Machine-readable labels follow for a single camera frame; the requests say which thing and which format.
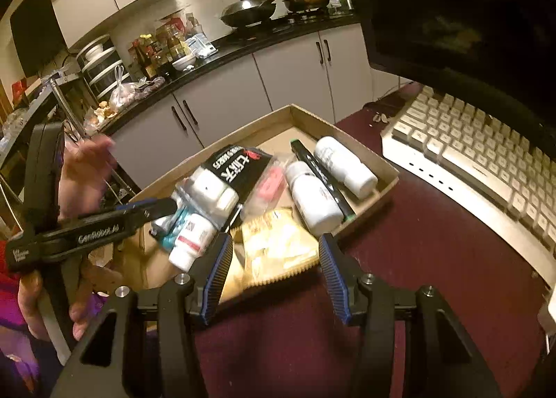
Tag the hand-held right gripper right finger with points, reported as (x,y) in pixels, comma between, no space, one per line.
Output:
(334,280)

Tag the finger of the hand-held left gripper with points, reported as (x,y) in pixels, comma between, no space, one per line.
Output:
(137,203)
(152,212)

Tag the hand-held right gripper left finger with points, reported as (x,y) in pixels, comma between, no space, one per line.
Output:
(217,276)

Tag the blue cartoon tissue pack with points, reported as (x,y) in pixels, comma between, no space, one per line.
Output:
(171,228)

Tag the white plug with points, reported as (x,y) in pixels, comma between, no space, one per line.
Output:
(213,192)

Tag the white plastic bottle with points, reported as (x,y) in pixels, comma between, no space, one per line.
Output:
(347,168)
(315,202)

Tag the black printed packet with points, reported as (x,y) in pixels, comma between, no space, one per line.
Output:
(236,176)

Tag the pink item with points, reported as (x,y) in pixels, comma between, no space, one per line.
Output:
(269,185)

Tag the black marker green cap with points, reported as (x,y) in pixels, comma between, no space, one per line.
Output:
(319,172)

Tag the cardboard box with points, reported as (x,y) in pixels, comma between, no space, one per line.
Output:
(299,124)

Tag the person's left hand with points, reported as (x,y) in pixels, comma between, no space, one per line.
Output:
(82,181)

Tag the small white red-label bottle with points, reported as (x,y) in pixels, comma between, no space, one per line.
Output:
(191,241)

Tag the beige snack packet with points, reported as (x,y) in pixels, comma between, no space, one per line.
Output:
(278,246)

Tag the metal shelf rack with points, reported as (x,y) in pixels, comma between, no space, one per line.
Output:
(61,103)

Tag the brown produce pile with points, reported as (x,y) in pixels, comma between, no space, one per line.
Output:
(100,113)

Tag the clear plastic bag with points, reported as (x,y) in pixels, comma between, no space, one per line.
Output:
(124,94)

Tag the dish rack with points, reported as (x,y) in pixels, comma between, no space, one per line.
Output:
(102,68)

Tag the white bowl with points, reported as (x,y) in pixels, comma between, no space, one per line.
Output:
(184,63)

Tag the group of condiment bottles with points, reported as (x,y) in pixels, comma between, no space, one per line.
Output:
(165,48)

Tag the blue white packet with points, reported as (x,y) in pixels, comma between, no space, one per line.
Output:
(204,46)

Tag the black kitchen countertop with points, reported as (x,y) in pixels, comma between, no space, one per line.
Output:
(234,48)

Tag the white keyboard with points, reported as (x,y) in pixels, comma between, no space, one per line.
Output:
(478,163)

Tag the grey kitchen base cabinets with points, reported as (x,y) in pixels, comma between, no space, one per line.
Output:
(286,76)

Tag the black wok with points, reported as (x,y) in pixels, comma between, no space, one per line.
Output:
(247,11)

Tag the green carton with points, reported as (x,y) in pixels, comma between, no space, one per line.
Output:
(345,1)

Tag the black monitor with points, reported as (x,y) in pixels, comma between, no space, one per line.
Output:
(456,11)

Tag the black wall screen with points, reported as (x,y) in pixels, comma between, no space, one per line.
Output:
(37,33)

